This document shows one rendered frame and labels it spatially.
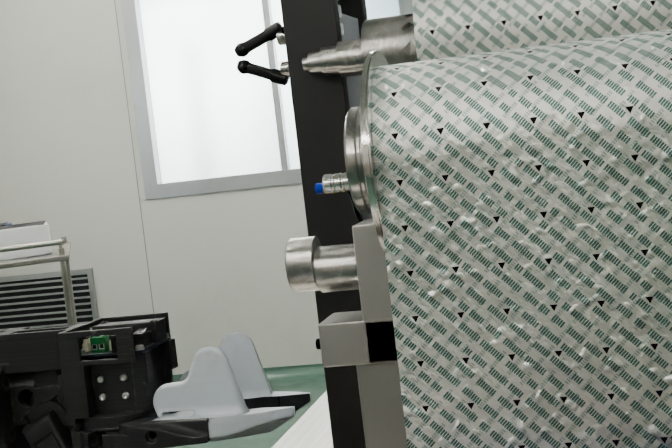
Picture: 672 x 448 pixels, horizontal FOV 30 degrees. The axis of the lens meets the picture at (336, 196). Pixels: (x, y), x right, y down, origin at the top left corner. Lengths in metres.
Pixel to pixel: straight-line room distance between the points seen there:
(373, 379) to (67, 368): 0.22
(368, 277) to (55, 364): 0.22
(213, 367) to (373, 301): 0.14
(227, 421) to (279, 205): 5.80
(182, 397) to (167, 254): 5.99
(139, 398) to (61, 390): 0.06
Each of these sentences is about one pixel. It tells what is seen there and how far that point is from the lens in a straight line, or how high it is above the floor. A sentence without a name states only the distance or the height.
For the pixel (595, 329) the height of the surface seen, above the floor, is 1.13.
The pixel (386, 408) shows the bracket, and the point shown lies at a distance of 0.91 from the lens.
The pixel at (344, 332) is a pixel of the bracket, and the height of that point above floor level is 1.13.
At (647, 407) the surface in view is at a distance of 0.81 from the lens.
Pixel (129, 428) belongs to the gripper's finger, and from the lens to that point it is 0.82.
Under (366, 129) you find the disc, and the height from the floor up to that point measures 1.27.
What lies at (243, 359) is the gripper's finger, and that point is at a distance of 0.87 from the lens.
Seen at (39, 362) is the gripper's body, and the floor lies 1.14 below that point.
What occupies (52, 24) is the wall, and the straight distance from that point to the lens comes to 7.02.
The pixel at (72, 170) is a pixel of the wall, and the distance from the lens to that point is 6.97.
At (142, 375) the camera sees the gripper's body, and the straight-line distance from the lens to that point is 0.84.
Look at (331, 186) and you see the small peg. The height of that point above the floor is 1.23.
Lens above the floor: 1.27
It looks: 3 degrees down
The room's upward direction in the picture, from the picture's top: 7 degrees counter-clockwise
